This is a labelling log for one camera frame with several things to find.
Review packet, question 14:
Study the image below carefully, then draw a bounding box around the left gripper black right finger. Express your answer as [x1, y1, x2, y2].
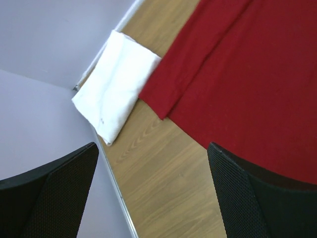
[207, 143, 317, 238]

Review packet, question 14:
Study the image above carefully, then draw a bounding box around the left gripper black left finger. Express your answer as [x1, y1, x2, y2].
[0, 142, 99, 238]

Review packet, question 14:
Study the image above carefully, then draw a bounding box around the dark red t shirt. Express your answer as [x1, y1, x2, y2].
[139, 0, 317, 183]

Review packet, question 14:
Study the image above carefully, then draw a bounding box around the folded white t shirt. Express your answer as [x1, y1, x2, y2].
[72, 30, 161, 146]

